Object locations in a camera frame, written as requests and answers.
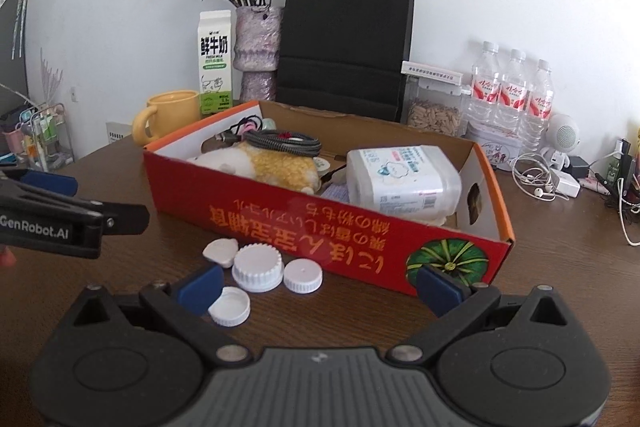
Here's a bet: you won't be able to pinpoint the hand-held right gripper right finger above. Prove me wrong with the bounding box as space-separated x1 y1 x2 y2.
390 263 574 366

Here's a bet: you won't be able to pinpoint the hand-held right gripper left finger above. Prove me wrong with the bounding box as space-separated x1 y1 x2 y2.
70 263 254 366

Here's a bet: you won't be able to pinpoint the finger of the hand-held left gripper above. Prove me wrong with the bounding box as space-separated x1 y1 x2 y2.
0 169 107 214
99 202 151 236

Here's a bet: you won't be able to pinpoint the white screw cap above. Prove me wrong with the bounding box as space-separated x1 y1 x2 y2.
207 286 251 327

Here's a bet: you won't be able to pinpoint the flower-shaped white cap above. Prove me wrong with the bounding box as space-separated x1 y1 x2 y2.
202 239 239 271

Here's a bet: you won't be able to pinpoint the large ribbed white lid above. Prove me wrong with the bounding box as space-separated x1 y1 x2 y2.
231 244 285 294

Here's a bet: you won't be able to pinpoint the smooth white cap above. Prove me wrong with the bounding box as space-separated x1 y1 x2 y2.
283 258 325 295

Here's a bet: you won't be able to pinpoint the red cardboard box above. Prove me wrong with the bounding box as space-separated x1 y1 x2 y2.
143 101 516 298

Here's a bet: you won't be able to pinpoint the white wipes canister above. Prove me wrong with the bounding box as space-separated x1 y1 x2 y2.
346 145 462 221

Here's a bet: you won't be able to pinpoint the yellow and white plush toy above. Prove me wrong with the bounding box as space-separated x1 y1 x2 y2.
187 142 324 196

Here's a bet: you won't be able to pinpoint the braided cable bundle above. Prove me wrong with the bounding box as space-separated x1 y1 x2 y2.
215 114 324 158

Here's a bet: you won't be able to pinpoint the white printed board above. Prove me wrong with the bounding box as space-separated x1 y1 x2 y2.
106 121 134 144

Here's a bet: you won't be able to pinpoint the yellow mug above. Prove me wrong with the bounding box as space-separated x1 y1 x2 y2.
132 91 202 146

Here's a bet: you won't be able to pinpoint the white earphones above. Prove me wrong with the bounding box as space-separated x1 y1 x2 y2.
510 152 562 198

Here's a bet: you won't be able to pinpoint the white printed tin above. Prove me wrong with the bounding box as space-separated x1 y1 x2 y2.
467 127 524 170

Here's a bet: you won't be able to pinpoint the dark door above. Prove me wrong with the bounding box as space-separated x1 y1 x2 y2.
0 0 31 118

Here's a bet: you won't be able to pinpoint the white charger block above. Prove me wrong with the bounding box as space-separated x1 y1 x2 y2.
550 169 581 198

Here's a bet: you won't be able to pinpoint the clear container of seeds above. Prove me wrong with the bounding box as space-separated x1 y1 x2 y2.
404 77 471 138

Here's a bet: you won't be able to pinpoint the white milk carton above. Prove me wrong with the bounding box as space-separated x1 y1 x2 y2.
196 10 236 118

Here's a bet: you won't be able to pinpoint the white robot-shaped speaker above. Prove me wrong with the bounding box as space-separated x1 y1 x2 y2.
540 113 582 168

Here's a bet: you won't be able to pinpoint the clear water bottle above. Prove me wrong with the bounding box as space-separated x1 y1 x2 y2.
495 49 529 133
520 59 556 153
467 41 501 128

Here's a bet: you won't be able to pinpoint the small green bottle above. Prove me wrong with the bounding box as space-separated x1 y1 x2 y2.
607 142 624 183

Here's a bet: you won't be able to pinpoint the flat white box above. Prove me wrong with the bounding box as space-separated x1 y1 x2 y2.
401 61 464 83

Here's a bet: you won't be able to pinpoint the purple textured vase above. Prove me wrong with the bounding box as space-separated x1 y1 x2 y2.
233 6 284 102

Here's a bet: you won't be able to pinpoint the black upright device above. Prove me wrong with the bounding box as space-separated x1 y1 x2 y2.
617 139 639 208

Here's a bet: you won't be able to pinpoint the black paper bag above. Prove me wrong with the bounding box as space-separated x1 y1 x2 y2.
276 0 416 124

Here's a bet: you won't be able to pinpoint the wire rack with items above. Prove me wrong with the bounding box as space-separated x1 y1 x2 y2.
0 102 76 173

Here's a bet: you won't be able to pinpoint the white cable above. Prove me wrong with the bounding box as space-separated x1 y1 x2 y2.
617 192 640 248

